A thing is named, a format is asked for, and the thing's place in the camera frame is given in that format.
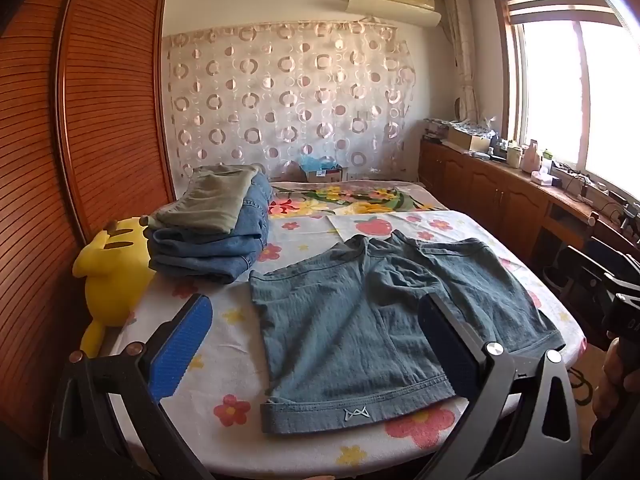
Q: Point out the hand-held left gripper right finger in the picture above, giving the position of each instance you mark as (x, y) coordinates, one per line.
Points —
(445, 347)

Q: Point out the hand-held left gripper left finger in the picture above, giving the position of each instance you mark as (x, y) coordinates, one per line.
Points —
(180, 345)

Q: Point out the blue-green denim shorts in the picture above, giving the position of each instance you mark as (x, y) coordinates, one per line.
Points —
(350, 330)

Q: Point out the folded green pants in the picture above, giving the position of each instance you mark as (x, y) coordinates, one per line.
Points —
(210, 200)

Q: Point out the person's right hand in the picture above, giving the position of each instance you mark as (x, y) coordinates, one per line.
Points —
(612, 385)

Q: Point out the white strawberry printed sheet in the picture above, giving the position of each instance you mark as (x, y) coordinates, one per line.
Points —
(225, 360)

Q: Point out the dark chair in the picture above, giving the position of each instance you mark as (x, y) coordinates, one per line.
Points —
(580, 270)

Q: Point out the yellow plush toy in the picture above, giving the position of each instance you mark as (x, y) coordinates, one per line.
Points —
(115, 280)

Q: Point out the folded blue jeans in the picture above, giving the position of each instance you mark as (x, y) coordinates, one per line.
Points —
(210, 255)

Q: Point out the long wooden sideboard cabinet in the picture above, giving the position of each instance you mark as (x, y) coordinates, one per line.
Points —
(480, 190)

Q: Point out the white tissue box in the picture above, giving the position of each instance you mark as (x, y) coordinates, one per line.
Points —
(541, 176)

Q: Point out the green-capped white bottle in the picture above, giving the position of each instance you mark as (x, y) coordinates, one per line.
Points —
(547, 162)

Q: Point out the floral blanket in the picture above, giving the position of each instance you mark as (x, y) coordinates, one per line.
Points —
(350, 197)

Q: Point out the pink bottle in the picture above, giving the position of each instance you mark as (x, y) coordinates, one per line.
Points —
(531, 157)

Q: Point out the open cardboard box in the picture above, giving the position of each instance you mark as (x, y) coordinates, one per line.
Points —
(467, 140)

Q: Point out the cardboard box with blue cloth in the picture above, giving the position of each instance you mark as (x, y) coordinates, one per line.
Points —
(320, 175)

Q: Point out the wooden louvered wardrobe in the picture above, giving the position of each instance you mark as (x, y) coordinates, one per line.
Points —
(100, 110)

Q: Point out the circle-patterned sheer curtain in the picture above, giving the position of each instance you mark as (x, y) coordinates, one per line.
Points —
(290, 110)

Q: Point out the tied patterned window curtain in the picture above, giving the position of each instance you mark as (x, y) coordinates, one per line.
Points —
(462, 60)

